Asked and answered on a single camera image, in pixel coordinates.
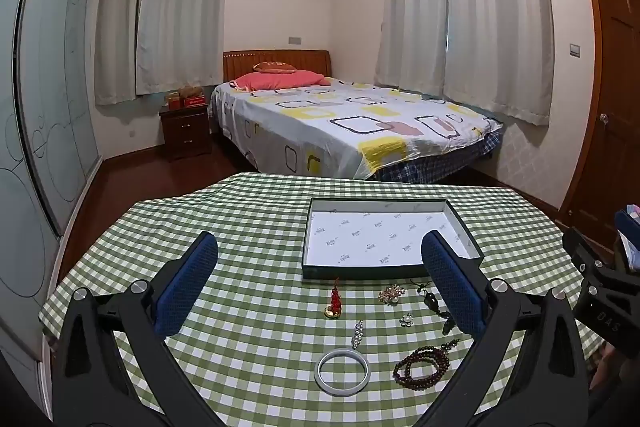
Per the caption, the wooden door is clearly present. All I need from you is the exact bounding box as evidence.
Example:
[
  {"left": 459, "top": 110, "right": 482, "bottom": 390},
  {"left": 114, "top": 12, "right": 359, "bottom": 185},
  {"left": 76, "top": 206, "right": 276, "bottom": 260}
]
[{"left": 556, "top": 0, "right": 640, "bottom": 253}]

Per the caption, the blue plaid bed skirt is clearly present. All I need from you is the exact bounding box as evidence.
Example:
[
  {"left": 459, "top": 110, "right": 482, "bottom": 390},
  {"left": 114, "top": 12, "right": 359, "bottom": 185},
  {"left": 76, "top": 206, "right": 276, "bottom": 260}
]
[{"left": 372, "top": 129, "right": 502, "bottom": 182}]

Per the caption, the pastel coloured bundle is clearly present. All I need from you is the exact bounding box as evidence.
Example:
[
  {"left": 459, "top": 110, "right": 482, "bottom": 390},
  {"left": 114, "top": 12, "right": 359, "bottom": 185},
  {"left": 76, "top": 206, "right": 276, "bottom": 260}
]
[{"left": 620, "top": 204, "right": 640, "bottom": 273}]

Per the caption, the pink pillow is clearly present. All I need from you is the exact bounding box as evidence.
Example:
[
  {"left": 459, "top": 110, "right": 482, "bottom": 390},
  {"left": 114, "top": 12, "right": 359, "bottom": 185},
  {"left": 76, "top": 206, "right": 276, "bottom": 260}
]
[{"left": 229, "top": 69, "right": 331, "bottom": 90}]

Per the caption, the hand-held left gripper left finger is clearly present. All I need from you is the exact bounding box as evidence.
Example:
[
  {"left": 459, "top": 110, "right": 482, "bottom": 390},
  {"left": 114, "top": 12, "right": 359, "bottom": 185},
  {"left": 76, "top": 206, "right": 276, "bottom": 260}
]
[{"left": 51, "top": 231, "right": 236, "bottom": 427}]

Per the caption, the gold pearl brooch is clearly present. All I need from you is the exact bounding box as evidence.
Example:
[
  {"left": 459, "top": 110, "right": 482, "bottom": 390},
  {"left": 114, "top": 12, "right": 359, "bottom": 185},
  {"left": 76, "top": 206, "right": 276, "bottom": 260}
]
[{"left": 377, "top": 284, "right": 407, "bottom": 306}]

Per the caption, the green tray with white liner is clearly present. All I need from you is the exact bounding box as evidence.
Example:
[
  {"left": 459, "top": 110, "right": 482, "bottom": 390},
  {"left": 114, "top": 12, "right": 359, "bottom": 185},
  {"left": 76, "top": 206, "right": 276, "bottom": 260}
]
[{"left": 301, "top": 197, "right": 485, "bottom": 280}]

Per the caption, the orange cushion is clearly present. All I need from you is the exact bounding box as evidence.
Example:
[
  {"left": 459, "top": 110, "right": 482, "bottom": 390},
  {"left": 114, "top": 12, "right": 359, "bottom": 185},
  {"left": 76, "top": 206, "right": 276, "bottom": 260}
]
[{"left": 252, "top": 61, "right": 297, "bottom": 74}]

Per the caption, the dark wooden nightstand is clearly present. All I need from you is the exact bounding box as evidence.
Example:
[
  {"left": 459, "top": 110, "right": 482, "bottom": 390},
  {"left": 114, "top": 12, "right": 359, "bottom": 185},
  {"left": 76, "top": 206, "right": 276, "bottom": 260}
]
[{"left": 159, "top": 103, "right": 213, "bottom": 162}]

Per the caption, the white jade bangle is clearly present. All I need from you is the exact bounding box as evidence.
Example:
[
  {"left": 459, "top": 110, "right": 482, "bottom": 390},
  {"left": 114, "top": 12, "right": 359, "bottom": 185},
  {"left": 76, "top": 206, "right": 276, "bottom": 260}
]
[{"left": 316, "top": 349, "right": 371, "bottom": 397}]

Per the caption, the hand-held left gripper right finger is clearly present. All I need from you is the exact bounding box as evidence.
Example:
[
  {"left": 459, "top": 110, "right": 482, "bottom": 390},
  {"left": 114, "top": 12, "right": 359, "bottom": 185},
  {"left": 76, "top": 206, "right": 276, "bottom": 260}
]
[{"left": 390, "top": 229, "right": 591, "bottom": 427}]

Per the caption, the narrow white curtain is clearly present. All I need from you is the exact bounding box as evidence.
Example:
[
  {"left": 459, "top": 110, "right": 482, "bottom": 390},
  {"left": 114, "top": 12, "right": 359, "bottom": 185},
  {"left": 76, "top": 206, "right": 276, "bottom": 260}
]
[
  {"left": 374, "top": 0, "right": 448, "bottom": 98},
  {"left": 95, "top": 0, "right": 151, "bottom": 106}
]

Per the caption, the red and gold charm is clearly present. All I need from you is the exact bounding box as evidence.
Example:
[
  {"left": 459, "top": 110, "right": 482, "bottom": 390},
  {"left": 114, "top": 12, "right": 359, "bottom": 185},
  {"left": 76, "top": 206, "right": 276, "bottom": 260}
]
[{"left": 324, "top": 278, "right": 346, "bottom": 319}]

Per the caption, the black pendant necklace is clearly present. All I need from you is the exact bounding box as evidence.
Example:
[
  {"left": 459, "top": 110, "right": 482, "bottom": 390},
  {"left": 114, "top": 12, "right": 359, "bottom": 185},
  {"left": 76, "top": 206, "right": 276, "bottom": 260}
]
[{"left": 410, "top": 278, "right": 457, "bottom": 336}]

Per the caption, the patterned white bedsheet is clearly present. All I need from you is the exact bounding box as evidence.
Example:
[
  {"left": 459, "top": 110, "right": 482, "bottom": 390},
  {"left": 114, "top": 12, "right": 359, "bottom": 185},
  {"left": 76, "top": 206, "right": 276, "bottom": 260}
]
[{"left": 210, "top": 78, "right": 503, "bottom": 180}]

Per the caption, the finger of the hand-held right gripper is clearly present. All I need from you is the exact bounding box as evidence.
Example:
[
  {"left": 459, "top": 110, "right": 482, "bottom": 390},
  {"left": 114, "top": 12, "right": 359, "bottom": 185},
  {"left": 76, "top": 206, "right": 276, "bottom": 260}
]
[
  {"left": 614, "top": 209, "right": 640, "bottom": 258},
  {"left": 561, "top": 227, "right": 640, "bottom": 300}
]

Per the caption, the wide white curtain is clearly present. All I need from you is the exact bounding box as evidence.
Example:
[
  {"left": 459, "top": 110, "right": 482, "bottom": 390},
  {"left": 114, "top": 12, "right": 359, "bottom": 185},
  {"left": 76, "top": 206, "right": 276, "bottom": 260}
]
[
  {"left": 136, "top": 0, "right": 233, "bottom": 96},
  {"left": 440, "top": 0, "right": 556, "bottom": 126}
]

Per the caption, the dark red bead bracelet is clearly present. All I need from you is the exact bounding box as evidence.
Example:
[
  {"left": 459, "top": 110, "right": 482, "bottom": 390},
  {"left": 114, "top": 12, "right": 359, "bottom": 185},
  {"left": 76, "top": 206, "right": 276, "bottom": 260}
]
[{"left": 392, "top": 338, "right": 463, "bottom": 390}]

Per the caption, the glass sliding wardrobe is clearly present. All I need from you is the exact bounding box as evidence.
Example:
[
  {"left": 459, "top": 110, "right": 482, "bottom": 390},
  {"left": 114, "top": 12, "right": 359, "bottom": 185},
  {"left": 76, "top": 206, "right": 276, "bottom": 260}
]
[{"left": 0, "top": 0, "right": 103, "bottom": 363}]

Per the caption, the wooden headboard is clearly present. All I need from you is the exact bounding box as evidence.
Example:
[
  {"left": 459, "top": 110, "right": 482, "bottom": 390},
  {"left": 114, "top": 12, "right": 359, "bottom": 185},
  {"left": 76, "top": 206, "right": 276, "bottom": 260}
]
[{"left": 222, "top": 50, "right": 332, "bottom": 82}]

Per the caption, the green checked tablecloth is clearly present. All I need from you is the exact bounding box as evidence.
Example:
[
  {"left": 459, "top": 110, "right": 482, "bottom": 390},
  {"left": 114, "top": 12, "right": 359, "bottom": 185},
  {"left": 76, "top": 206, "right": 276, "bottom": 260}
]
[{"left": 39, "top": 172, "right": 608, "bottom": 427}]

